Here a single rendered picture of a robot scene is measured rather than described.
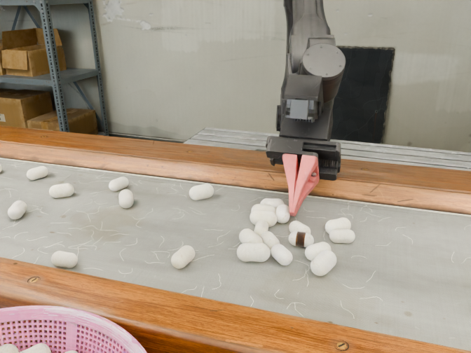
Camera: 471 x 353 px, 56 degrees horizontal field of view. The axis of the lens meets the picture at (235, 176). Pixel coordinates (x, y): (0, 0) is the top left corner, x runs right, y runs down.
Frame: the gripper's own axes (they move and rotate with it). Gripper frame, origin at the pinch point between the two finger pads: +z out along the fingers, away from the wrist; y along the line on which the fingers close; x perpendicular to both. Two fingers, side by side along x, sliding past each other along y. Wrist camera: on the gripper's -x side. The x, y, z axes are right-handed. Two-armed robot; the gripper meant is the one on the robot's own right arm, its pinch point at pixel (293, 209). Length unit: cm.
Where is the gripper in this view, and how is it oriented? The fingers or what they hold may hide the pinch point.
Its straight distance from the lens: 60.7
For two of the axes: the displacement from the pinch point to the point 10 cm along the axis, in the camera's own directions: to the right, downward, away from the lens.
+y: 9.5, 1.1, -2.9
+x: 2.1, 4.6, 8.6
